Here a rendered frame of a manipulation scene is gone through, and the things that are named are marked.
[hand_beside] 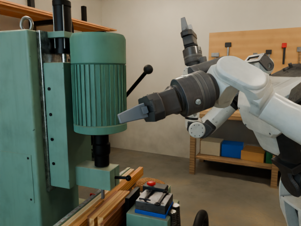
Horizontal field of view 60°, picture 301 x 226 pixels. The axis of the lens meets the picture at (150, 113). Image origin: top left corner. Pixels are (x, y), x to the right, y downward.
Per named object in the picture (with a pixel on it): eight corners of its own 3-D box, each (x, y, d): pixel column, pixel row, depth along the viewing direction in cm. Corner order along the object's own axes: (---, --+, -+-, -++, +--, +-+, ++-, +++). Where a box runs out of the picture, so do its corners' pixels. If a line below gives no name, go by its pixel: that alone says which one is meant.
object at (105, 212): (104, 240, 77) (103, 217, 76) (97, 238, 78) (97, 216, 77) (129, 210, 94) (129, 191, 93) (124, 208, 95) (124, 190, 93)
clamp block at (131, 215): (166, 250, 77) (167, 222, 76) (125, 240, 82) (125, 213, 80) (179, 223, 91) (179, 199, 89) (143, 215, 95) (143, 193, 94)
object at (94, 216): (94, 236, 79) (93, 219, 78) (89, 234, 80) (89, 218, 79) (123, 204, 98) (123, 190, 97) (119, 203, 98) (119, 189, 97)
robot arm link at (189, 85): (161, 133, 50) (215, 113, 52) (144, 85, 49) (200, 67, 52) (147, 131, 62) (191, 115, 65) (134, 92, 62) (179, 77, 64)
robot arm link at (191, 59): (191, 61, 130) (196, 83, 129) (177, 59, 123) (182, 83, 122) (210, 53, 122) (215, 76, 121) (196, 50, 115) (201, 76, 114)
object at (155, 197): (165, 219, 77) (165, 201, 76) (131, 212, 81) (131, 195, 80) (176, 198, 89) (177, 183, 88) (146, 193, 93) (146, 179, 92)
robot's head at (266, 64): (262, 67, 100) (250, 53, 98) (280, 64, 92) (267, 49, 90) (253, 79, 99) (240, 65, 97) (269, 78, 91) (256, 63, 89)
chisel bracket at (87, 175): (110, 195, 86) (109, 171, 85) (75, 189, 91) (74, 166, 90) (120, 186, 93) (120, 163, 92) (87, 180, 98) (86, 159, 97)
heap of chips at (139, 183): (162, 194, 106) (162, 185, 105) (131, 189, 110) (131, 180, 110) (168, 185, 114) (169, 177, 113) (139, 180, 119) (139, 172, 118)
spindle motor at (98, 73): (111, 138, 77) (108, 29, 72) (62, 133, 83) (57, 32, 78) (135, 127, 93) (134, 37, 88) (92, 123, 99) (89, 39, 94)
